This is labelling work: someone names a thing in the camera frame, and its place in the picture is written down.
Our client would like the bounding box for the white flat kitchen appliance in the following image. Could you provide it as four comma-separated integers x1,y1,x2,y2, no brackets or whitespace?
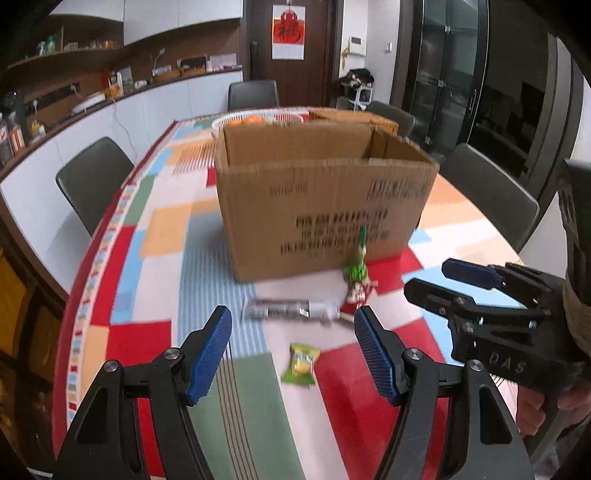
71,92,108,114

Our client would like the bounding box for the brown cardboard box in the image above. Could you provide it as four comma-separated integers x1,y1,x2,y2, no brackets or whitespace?
213,109,440,284

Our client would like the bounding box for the dark open shelving unit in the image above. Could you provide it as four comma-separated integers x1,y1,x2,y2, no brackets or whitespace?
0,217,70,467

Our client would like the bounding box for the dark coat pile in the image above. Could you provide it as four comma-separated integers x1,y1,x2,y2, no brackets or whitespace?
339,68,376,88

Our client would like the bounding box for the red and white door poster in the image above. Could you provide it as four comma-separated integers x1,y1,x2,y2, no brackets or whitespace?
271,2,304,61

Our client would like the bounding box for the white upper wall cabinet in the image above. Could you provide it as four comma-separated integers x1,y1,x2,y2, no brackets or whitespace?
48,0,244,47

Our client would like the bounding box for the white fruit basket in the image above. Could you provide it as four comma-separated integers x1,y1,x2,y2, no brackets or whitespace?
211,109,305,139

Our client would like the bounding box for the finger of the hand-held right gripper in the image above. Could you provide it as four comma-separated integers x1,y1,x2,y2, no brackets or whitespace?
403,278,482,320
441,258,509,291

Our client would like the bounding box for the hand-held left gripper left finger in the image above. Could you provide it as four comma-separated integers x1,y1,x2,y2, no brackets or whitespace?
53,305,233,480

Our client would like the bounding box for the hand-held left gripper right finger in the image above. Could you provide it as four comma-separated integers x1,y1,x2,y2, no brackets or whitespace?
353,305,536,480

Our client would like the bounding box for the person's right hand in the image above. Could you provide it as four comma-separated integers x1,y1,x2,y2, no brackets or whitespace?
516,383,591,437

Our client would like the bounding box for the dark glass door cabinet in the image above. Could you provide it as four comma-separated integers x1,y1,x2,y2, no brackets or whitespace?
392,0,491,160

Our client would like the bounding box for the yellow storage bin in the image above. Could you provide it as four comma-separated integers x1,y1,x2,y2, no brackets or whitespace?
0,256,28,358

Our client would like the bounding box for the long grey snack packet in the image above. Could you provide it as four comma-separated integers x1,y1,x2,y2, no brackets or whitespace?
242,298,342,324

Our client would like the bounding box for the dark red snack packet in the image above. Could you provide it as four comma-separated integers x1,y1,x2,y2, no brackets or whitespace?
342,279,379,308

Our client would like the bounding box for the small yellow-green snack packet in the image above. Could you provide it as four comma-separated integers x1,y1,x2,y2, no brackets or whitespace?
281,342,321,386

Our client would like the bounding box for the white counter cabinet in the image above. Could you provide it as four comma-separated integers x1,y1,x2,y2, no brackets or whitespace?
0,67,244,296

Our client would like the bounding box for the green twisted candy packet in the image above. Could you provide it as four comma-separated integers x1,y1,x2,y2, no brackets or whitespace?
347,225,371,283

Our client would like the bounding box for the white power cable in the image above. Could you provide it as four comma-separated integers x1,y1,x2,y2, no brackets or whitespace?
69,85,139,164

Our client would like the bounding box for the dark wooden door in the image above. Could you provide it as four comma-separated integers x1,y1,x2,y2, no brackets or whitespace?
242,0,343,110

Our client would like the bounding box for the wooden wall shelf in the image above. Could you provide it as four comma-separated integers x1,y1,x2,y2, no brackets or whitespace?
7,44,125,70

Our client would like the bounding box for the white stool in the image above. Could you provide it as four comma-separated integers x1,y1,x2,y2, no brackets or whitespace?
337,87,374,112

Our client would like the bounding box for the clear plastic bottle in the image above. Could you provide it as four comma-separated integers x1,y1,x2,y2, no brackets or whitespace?
0,113,14,169

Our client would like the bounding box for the grey dining chair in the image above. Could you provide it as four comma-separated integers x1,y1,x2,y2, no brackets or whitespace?
365,100,416,138
438,143,540,254
227,80,280,112
55,137,136,237

